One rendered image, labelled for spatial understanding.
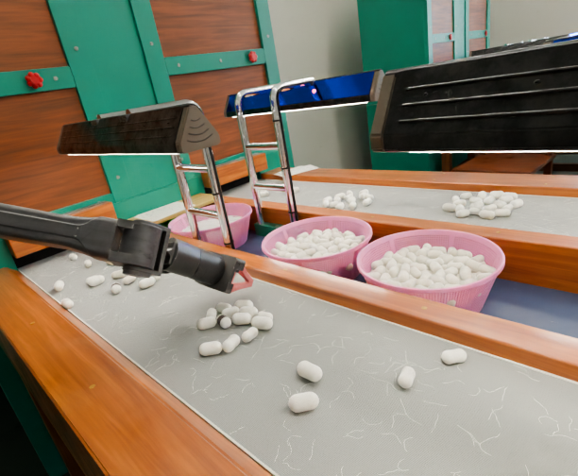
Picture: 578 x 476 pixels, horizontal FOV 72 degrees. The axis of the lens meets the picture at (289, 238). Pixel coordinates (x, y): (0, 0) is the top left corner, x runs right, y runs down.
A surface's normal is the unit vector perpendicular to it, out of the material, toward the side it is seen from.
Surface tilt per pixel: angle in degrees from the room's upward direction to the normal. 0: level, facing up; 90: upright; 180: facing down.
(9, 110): 90
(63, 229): 60
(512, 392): 0
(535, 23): 90
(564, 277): 90
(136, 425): 0
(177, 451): 0
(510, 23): 90
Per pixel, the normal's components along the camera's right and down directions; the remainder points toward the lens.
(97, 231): 0.23, -0.21
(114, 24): 0.71, 0.14
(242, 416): -0.16, -0.92
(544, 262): -0.69, 0.36
